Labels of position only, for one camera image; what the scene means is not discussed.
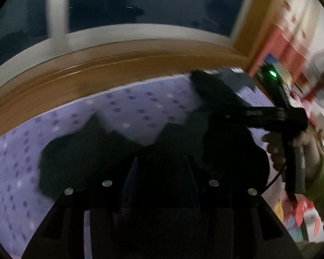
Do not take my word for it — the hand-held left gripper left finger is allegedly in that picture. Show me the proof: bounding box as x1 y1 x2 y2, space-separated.
22 156 139 259

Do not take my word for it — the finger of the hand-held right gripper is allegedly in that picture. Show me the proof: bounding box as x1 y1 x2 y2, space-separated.
192 70 247 126

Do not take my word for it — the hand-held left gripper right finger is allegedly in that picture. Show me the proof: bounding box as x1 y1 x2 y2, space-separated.
185 156 303 259

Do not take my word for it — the dark teal garment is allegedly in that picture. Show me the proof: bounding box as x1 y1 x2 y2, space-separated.
39 69 270 211

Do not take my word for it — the person's right hand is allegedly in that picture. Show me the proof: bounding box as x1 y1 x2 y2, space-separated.
263 132 322 183

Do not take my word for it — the electric fan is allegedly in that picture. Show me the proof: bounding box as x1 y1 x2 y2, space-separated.
304 49 324 111

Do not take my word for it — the pink curtain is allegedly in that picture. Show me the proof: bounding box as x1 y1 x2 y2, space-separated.
247 23 312 87

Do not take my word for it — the colourful printed bedding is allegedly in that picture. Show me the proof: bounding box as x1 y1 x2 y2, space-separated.
275 194 324 242

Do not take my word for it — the purple dotted bed sheet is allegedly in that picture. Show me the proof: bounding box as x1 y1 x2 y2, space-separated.
0 74 276 259

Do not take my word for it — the wooden window surround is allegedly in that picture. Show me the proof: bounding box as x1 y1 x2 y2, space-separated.
0 0 285 142

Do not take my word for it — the window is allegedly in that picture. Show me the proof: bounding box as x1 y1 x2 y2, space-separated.
0 0 256 73

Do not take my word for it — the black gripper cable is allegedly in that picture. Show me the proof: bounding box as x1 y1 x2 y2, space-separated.
262 164 287 193

